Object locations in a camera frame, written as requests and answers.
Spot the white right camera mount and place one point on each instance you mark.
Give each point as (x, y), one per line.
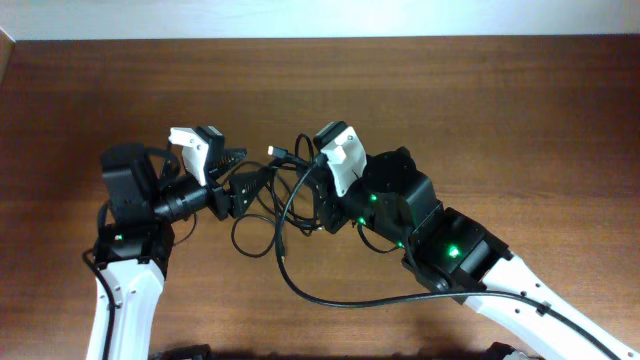
(346, 159)

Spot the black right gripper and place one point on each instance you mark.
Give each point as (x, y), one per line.
(327, 201)

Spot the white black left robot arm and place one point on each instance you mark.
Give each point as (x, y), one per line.
(147, 194)

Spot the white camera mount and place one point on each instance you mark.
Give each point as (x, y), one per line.
(346, 159)
(194, 151)

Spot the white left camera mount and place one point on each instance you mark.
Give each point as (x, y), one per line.
(194, 151)

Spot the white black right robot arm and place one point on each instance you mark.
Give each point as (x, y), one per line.
(448, 251)

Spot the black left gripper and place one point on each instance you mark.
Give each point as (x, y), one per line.
(221, 202)

